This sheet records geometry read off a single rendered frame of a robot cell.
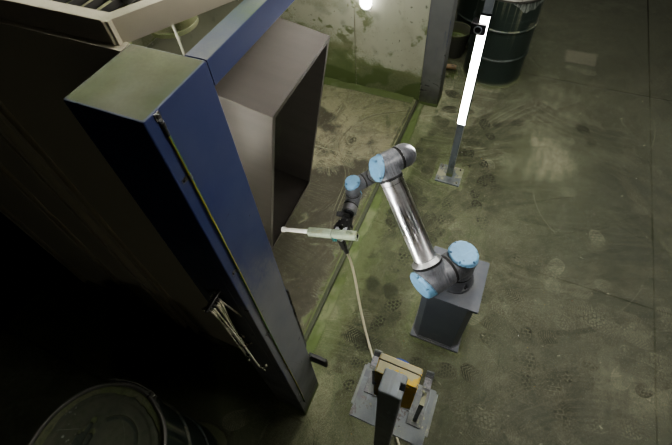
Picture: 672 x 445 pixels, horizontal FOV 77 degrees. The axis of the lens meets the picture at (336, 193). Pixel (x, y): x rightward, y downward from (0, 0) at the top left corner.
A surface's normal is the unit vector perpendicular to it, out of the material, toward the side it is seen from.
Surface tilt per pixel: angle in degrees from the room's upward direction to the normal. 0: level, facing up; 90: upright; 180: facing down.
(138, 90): 0
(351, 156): 0
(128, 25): 90
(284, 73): 12
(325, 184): 0
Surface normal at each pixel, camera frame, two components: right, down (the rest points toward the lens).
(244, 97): 0.13, -0.55
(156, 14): 0.60, 0.61
